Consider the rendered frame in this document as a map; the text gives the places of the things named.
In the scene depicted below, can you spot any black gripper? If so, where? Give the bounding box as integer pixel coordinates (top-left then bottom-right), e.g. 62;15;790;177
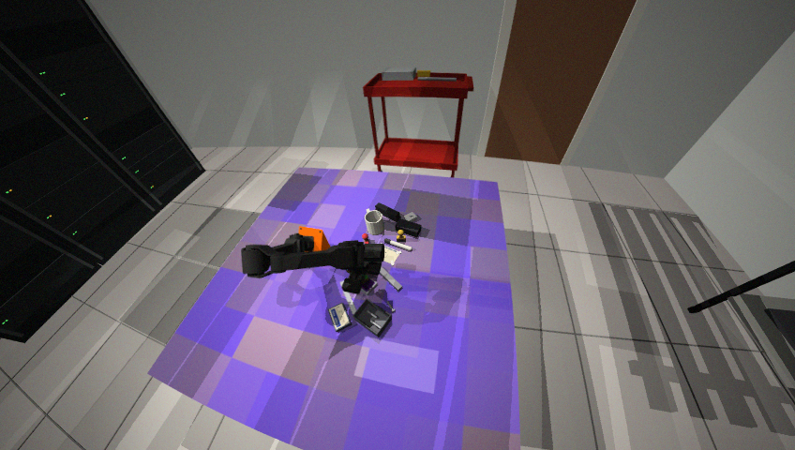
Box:
341;267;365;294

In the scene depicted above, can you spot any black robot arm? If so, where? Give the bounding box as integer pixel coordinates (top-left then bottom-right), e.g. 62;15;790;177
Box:
241;233;384;278

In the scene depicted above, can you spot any grey mug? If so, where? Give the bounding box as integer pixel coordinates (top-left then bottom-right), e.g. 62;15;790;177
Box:
365;209;384;235

